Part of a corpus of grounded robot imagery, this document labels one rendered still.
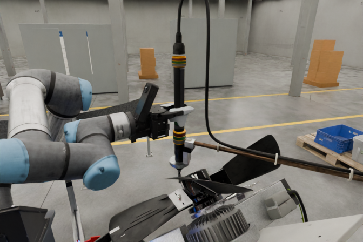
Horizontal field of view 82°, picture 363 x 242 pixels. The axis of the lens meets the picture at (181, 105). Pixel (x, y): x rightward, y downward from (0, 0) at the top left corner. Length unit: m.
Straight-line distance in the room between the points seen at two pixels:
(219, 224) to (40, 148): 0.59
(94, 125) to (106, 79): 6.31
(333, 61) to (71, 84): 8.61
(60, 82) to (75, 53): 6.08
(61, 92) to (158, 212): 0.52
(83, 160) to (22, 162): 0.10
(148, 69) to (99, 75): 2.65
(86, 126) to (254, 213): 0.71
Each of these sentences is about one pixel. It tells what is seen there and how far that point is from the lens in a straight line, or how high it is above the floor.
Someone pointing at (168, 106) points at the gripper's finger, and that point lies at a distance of 0.66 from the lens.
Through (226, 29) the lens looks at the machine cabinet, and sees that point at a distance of 7.34.
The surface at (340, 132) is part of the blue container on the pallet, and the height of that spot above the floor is 0.22.
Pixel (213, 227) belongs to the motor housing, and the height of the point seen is 1.17.
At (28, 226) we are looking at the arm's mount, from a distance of 1.01.
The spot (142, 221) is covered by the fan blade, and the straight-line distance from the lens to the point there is 0.81.
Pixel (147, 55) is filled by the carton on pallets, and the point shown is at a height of 0.95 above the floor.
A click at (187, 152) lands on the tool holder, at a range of 0.70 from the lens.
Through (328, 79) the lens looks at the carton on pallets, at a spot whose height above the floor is 0.27.
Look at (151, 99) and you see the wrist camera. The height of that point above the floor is 1.60.
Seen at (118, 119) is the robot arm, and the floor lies 1.56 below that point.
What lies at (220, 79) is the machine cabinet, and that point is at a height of 0.30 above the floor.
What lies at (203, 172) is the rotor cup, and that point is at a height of 1.26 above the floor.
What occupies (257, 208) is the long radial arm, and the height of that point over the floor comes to 1.11.
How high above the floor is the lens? 1.77
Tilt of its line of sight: 19 degrees down
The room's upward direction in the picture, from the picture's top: straight up
